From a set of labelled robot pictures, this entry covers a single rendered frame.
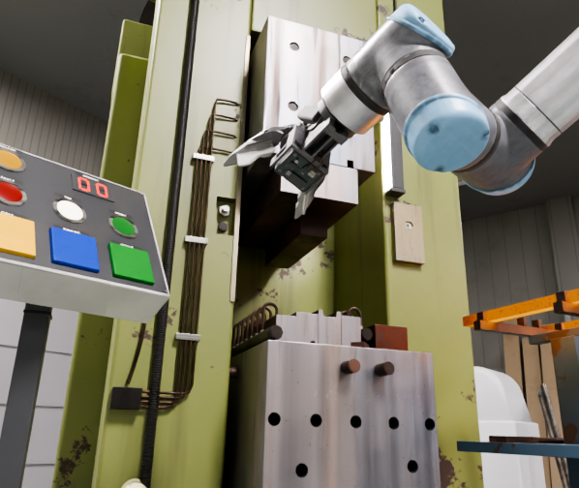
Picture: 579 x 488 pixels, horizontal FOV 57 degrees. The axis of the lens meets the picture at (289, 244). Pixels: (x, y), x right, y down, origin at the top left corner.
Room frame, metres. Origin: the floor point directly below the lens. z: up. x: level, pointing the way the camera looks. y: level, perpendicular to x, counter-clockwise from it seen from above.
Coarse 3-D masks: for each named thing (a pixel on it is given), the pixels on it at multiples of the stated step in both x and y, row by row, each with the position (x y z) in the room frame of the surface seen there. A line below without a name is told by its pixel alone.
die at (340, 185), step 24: (336, 168) 1.19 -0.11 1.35; (264, 192) 1.26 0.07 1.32; (288, 192) 1.15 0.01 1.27; (336, 192) 1.18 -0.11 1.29; (240, 216) 1.51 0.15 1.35; (264, 216) 1.30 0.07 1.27; (288, 216) 1.29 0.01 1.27; (336, 216) 1.28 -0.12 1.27; (240, 240) 1.49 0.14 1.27; (264, 240) 1.48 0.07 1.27
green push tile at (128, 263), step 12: (108, 252) 0.87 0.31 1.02; (120, 252) 0.88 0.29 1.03; (132, 252) 0.89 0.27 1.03; (144, 252) 0.92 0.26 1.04; (120, 264) 0.86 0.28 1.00; (132, 264) 0.88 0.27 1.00; (144, 264) 0.90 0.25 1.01; (120, 276) 0.85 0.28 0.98; (132, 276) 0.87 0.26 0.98; (144, 276) 0.89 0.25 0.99
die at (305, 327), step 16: (272, 320) 1.16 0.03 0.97; (288, 320) 1.15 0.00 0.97; (304, 320) 1.16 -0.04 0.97; (320, 320) 1.17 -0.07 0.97; (336, 320) 1.18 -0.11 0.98; (352, 320) 1.20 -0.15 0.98; (240, 336) 1.43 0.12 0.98; (288, 336) 1.15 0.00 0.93; (304, 336) 1.16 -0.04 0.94; (320, 336) 1.17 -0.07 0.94; (336, 336) 1.18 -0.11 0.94; (352, 336) 1.20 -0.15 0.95
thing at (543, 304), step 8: (544, 296) 1.03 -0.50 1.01; (552, 296) 1.01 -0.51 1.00; (568, 296) 0.98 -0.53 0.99; (576, 296) 0.97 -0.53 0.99; (520, 304) 1.08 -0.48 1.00; (528, 304) 1.06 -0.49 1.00; (536, 304) 1.05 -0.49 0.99; (544, 304) 1.03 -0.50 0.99; (552, 304) 1.01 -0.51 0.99; (488, 312) 1.16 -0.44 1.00; (496, 312) 1.14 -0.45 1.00; (504, 312) 1.12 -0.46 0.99; (512, 312) 1.10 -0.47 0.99; (520, 312) 1.08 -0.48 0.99; (528, 312) 1.07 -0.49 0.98; (536, 312) 1.07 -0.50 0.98; (464, 320) 1.23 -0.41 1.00; (472, 320) 1.21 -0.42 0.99; (488, 320) 1.17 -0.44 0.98; (496, 320) 1.17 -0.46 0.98
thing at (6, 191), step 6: (0, 186) 0.78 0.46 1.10; (6, 186) 0.78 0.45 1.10; (12, 186) 0.79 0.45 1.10; (0, 192) 0.77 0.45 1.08; (6, 192) 0.78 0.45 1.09; (12, 192) 0.78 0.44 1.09; (18, 192) 0.79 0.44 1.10; (6, 198) 0.77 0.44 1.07; (12, 198) 0.78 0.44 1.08; (18, 198) 0.79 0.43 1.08
